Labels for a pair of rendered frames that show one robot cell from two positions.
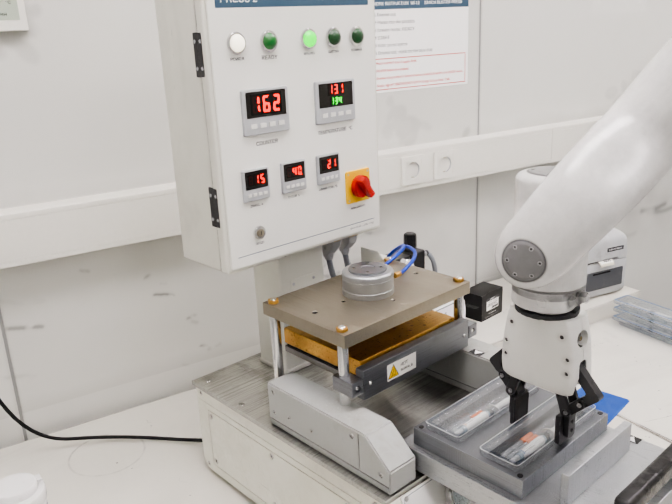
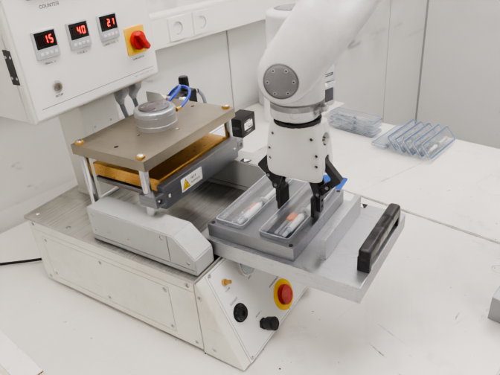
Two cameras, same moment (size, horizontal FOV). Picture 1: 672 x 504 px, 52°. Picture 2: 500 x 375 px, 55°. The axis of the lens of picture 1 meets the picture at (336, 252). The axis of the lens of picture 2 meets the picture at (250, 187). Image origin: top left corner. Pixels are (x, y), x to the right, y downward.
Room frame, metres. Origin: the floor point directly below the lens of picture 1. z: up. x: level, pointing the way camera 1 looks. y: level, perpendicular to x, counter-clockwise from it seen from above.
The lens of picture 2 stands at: (0.11, 0.00, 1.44)
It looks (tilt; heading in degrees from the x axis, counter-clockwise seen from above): 29 degrees down; 346
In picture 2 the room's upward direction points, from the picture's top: 5 degrees counter-clockwise
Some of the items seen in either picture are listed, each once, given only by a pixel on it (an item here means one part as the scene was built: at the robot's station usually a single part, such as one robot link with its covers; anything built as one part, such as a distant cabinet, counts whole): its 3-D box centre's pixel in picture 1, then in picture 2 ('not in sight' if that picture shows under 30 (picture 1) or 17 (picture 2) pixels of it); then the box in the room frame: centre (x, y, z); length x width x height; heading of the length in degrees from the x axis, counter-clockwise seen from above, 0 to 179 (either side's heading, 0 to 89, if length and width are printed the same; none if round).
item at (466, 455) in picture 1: (511, 428); (278, 211); (0.80, -0.22, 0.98); 0.20 x 0.17 x 0.03; 132
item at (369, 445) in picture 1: (336, 427); (147, 233); (0.85, 0.01, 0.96); 0.25 x 0.05 x 0.07; 42
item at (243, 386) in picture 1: (357, 390); (159, 202); (1.01, -0.02, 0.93); 0.46 x 0.35 x 0.01; 42
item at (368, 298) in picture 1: (363, 298); (154, 131); (1.03, -0.04, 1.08); 0.31 x 0.24 x 0.13; 132
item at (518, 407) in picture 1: (511, 394); (276, 187); (0.80, -0.22, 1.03); 0.03 x 0.03 x 0.07; 42
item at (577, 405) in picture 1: (573, 419); (323, 199); (0.73, -0.28, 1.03); 0.03 x 0.03 x 0.07; 42
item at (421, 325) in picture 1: (373, 316); (164, 143); (0.99, -0.05, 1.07); 0.22 x 0.17 x 0.10; 132
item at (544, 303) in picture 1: (549, 293); (298, 107); (0.76, -0.25, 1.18); 0.09 x 0.08 x 0.03; 42
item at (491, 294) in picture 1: (482, 301); (241, 123); (1.61, -0.36, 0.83); 0.09 x 0.06 x 0.07; 133
